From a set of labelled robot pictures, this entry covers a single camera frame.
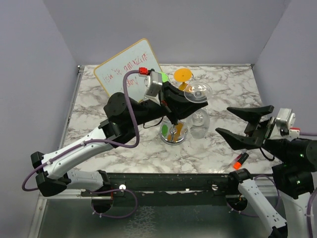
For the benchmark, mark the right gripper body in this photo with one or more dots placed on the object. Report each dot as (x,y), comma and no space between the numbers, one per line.
(265,129)

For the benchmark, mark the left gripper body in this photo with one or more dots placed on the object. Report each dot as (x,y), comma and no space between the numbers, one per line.
(166,108)

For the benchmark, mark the clear tumbler glass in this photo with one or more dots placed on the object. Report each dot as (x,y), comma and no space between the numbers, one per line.
(198,92)

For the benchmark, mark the orange plastic cup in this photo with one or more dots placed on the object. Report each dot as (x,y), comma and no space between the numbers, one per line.
(183,76)

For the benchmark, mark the green plastic goblet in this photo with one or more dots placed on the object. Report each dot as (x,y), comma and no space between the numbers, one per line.
(165,77)

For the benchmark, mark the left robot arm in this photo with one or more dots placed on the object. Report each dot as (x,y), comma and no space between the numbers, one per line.
(55,170)

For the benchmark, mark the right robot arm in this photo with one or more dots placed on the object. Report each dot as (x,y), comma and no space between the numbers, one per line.
(293,178)

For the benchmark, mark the chrome wine glass rack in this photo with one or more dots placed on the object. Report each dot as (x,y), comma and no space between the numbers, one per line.
(173,134)

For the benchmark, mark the red pen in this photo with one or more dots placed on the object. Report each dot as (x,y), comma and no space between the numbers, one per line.
(239,156)

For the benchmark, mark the orange black marker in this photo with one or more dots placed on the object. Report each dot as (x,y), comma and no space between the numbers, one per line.
(241,161)

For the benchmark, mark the small whiteboard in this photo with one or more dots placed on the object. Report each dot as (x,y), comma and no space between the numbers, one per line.
(111,72)

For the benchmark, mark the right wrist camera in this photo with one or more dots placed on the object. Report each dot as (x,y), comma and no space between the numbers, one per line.
(284,126)

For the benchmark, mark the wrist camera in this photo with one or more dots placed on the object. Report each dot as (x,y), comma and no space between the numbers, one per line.
(153,82)
(284,126)

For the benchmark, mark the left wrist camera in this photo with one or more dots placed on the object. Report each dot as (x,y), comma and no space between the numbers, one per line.
(153,82)

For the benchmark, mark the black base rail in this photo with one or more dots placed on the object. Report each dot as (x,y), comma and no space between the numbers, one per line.
(171,189)

